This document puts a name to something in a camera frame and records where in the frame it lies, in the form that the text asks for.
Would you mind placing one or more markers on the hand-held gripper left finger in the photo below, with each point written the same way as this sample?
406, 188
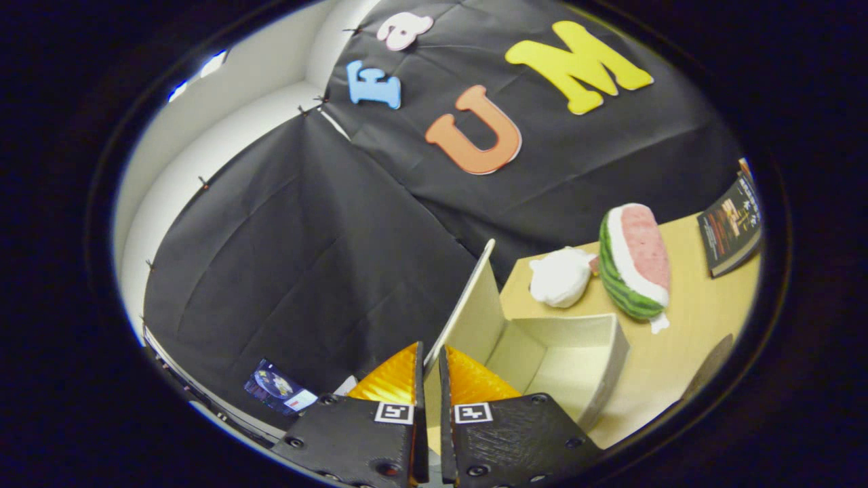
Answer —
421, 434

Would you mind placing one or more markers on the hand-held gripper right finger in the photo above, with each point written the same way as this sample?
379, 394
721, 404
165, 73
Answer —
445, 434

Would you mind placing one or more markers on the pale lidded storage box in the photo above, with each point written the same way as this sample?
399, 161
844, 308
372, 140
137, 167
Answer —
563, 366

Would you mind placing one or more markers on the brown fuzzy shoe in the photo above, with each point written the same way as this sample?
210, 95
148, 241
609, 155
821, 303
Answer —
708, 369

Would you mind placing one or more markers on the white paper sheet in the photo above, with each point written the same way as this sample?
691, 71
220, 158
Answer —
347, 386

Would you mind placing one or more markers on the blue printed card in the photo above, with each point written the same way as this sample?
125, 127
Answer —
278, 388

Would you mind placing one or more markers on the white plush toy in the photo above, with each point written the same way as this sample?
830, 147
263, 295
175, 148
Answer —
559, 278

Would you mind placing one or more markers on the watermelon slice plush toy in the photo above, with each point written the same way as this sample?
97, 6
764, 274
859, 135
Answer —
637, 257

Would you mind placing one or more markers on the black cover book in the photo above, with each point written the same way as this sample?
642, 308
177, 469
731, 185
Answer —
732, 227

